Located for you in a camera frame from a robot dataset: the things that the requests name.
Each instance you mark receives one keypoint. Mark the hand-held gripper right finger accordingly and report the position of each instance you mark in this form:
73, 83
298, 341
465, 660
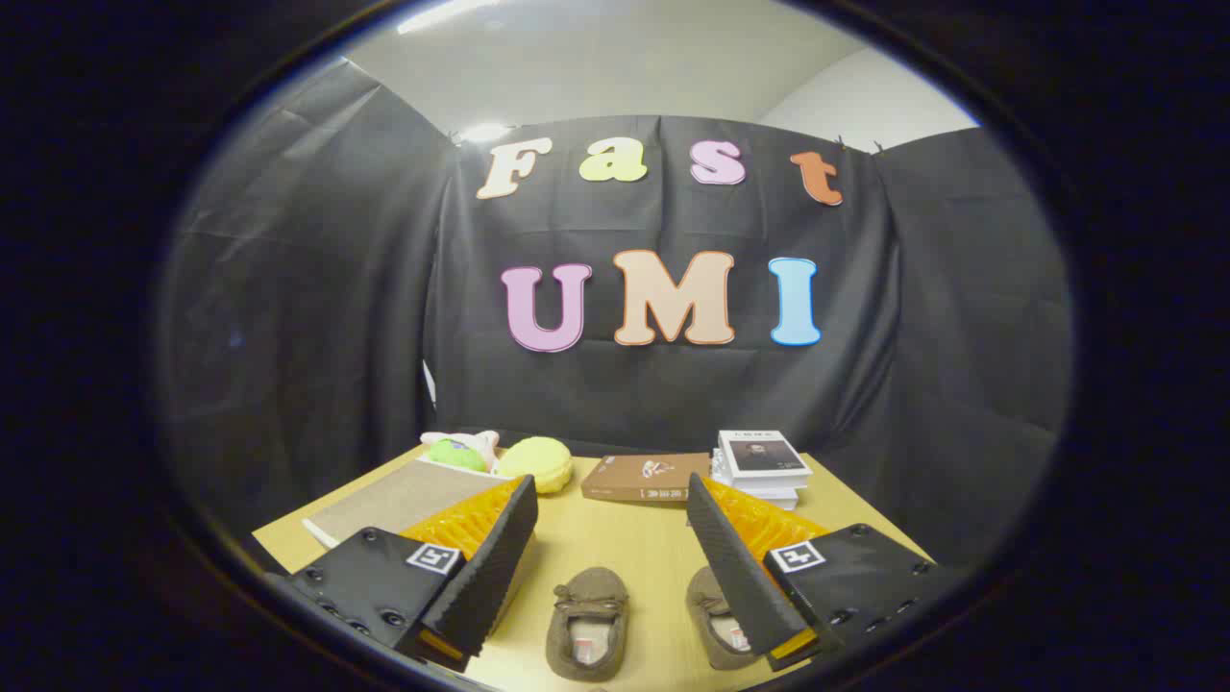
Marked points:
730, 567

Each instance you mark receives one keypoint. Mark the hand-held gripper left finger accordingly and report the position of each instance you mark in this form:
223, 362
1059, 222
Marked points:
500, 557

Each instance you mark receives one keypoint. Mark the brown fuzzy shoe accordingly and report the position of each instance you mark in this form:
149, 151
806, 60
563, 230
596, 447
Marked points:
711, 625
588, 625

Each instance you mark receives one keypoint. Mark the white fabric storage box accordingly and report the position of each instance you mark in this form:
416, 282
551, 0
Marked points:
404, 500

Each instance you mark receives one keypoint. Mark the yellow round plush toy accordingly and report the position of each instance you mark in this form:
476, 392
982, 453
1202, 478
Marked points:
538, 461

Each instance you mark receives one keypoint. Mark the pink and green plush toy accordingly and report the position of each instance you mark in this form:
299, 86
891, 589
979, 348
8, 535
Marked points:
459, 452

